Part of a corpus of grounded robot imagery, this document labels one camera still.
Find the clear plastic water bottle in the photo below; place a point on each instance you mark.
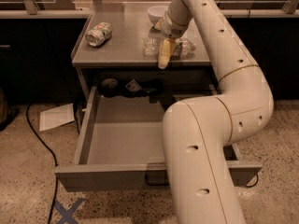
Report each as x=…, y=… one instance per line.
x=183, y=47

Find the crushed green soda can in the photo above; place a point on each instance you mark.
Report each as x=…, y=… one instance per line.
x=99, y=34

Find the white paper sheet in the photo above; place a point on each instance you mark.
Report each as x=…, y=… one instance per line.
x=56, y=117

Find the blue tape cross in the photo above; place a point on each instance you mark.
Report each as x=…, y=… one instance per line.
x=67, y=213

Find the black metal drawer handle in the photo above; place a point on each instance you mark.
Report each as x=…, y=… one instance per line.
x=156, y=180

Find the white ceramic bowl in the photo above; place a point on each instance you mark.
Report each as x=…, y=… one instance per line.
x=155, y=13

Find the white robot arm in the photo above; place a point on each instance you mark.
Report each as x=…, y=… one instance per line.
x=196, y=130

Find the open grey metal drawer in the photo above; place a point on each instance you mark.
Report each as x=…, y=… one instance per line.
x=121, y=140

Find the grey metal cabinet table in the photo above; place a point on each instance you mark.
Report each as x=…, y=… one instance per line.
x=122, y=56

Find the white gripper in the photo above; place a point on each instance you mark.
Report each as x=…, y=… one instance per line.
x=172, y=28

